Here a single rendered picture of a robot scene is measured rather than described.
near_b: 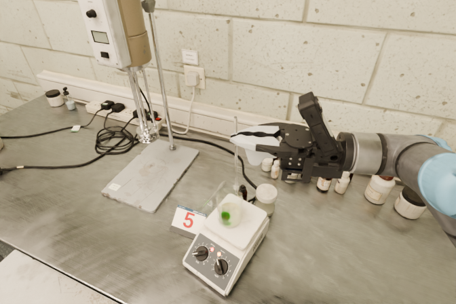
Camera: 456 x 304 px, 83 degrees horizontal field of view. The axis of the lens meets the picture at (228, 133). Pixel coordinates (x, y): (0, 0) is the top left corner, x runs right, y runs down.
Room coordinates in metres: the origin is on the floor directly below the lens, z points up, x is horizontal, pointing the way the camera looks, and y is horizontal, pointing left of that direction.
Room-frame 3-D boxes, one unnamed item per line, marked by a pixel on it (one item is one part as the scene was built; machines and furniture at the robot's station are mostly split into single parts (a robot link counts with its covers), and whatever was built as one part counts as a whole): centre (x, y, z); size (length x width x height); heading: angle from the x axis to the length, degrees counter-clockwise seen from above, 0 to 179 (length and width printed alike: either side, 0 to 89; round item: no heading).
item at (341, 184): (0.56, -0.36, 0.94); 0.03 x 0.03 x 0.09
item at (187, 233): (0.43, 0.11, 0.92); 0.09 x 0.06 x 0.04; 68
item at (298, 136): (0.37, -0.16, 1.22); 0.12 x 0.08 x 0.09; 82
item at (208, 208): (0.48, 0.07, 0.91); 0.06 x 0.06 x 0.02
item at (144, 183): (0.64, 0.25, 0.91); 0.30 x 0.20 x 0.01; 158
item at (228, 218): (0.39, -0.01, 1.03); 0.07 x 0.06 x 0.08; 150
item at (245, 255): (0.37, -0.01, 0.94); 0.22 x 0.13 x 0.08; 146
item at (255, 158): (0.36, -0.05, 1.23); 0.09 x 0.03 x 0.06; 83
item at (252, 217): (0.39, -0.02, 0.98); 0.12 x 0.12 x 0.01; 56
